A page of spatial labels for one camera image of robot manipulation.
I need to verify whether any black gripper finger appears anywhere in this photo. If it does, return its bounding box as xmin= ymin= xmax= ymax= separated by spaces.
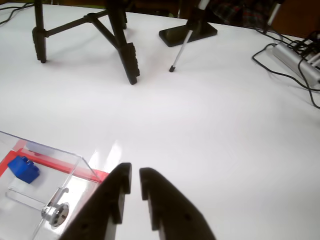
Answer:
xmin=57 ymin=162 xmax=133 ymax=240
xmin=138 ymin=166 xmax=217 ymax=240

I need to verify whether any blue lego brick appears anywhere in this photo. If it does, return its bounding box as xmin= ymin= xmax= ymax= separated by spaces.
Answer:
xmin=7 ymin=155 xmax=41 ymax=185

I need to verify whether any transparent plastic box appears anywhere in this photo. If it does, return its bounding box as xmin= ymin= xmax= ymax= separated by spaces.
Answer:
xmin=0 ymin=130 xmax=111 ymax=240

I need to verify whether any silver cam lock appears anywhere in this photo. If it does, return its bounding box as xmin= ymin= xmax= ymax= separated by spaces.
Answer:
xmin=41 ymin=187 xmax=71 ymax=230

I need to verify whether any black tripod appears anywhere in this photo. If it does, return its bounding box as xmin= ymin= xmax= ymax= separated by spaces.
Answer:
xmin=31 ymin=0 xmax=141 ymax=86

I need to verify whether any silver thin-legged tripod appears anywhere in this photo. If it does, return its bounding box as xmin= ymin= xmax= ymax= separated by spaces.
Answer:
xmin=168 ymin=0 xmax=283 ymax=73

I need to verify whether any black flat-base stand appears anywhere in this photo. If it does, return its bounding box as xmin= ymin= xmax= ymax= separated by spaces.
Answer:
xmin=158 ymin=0 xmax=218 ymax=48

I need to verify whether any silver power strip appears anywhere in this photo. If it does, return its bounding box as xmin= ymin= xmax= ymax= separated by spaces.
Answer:
xmin=271 ymin=42 xmax=320 ymax=85

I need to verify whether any plaid fabric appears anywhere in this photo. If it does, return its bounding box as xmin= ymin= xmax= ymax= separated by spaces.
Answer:
xmin=212 ymin=0 xmax=272 ymax=26

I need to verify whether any red tape frame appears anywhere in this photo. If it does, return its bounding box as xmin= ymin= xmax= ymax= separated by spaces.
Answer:
xmin=0 ymin=139 xmax=111 ymax=185

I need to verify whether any black cable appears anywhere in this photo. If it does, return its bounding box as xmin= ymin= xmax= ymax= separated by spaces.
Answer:
xmin=0 ymin=2 xmax=35 ymax=26
xmin=251 ymin=42 xmax=320 ymax=110
xmin=282 ymin=29 xmax=320 ymax=57

